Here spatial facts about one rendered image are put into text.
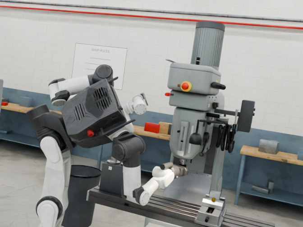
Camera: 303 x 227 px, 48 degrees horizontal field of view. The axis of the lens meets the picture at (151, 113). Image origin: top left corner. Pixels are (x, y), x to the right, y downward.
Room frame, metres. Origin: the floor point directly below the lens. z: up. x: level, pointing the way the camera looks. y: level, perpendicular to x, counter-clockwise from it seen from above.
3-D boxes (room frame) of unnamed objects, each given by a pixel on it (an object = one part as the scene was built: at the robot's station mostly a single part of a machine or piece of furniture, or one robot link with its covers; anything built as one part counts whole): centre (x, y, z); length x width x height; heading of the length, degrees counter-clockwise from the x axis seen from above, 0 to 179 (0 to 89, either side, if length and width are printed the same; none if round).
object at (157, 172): (1.97, -0.13, 1.24); 0.11 x 0.11 x 0.11; 57
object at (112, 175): (2.27, 0.16, 1.09); 0.22 x 0.12 x 0.20; 79
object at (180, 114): (2.15, -0.25, 1.47); 0.21 x 0.19 x 0.32; 72
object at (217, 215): (2.04, -0.46, 1.04); 0.35 x 0.15 x 0.11; 161
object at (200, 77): (2.16, -0.25, 1.81); 0.47 x 0.26 x 0.16; 162
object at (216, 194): (2.07, -0.47, 1.10); 0.06 x 0.05 x 0.06; 71
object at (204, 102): (2.18, -0.26, 1.68); 0.34 x 0.24 x 0.10; 162
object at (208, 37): (2.38, -0.32, 2.05); 0.20 x 0.20 x 0.32
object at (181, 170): (2.07, -0.20, 1.23); 0.13 x 0.12 x 0.10; 57
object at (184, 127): (2.04, -0.21, 1.45); 0.04 x 0.04 x 0.21; 72
